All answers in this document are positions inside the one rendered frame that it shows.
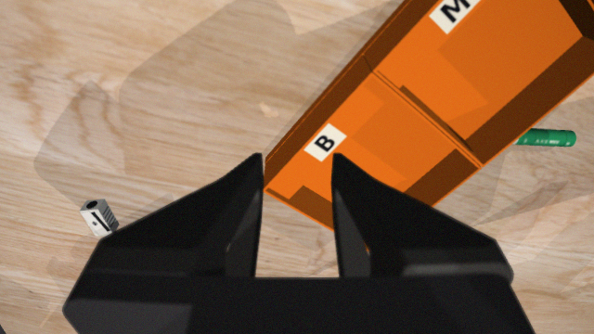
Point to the white pencil sharpener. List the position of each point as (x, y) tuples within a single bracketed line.
[(99, 217)]

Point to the orange open bin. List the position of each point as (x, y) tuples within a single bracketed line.
[(475, 74)]

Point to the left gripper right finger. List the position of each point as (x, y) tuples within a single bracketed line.
[(404, 236)]

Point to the green battery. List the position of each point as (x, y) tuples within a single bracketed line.
[(547, 137)]

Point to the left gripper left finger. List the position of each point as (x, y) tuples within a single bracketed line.
[(193, 233)]

